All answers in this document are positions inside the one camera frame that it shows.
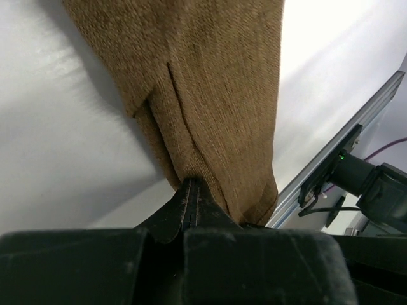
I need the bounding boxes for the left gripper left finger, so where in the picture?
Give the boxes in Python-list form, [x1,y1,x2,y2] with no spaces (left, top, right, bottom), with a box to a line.
[1,179,193,304]

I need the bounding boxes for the brown cloth napkin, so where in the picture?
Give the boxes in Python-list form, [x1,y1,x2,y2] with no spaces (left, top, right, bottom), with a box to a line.
[63,1,284,225]

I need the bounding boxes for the aluminium front rail frame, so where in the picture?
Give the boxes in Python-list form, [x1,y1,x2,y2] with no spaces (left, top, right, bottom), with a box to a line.
[266,71,405,231]

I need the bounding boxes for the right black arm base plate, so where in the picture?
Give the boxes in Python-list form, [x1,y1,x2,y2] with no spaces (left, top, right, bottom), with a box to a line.
[298,124,362,208]

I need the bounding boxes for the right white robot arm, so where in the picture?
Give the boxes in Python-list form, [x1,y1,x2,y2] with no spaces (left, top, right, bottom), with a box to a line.
[329,154,406,233]

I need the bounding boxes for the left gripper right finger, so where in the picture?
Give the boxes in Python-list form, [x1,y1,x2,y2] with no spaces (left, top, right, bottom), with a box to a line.
[183,179,358,304]

